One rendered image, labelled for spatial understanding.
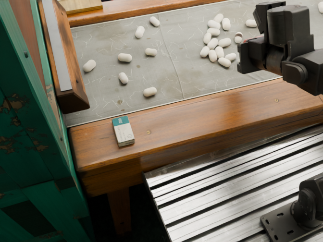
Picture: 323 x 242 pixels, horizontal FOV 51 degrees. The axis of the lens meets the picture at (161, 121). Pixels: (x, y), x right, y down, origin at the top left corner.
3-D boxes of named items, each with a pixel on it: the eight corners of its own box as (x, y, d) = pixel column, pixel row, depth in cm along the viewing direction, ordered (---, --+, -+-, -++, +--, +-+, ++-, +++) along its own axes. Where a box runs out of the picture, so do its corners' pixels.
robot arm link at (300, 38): (251, 14, 61) (298, 16, 51) (290, 3, 64) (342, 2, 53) (257, 74, 66) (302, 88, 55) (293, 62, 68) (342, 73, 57)
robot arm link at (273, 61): (260, 42, 65) (282, 46, 59) (286, 34, 66) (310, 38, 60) (263, 75, 68) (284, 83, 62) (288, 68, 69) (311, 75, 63)
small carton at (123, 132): (134, 143, 72) (134, 139, 70) (118, 147, 71) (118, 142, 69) (127, 119, 74) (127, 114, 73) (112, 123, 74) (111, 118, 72)
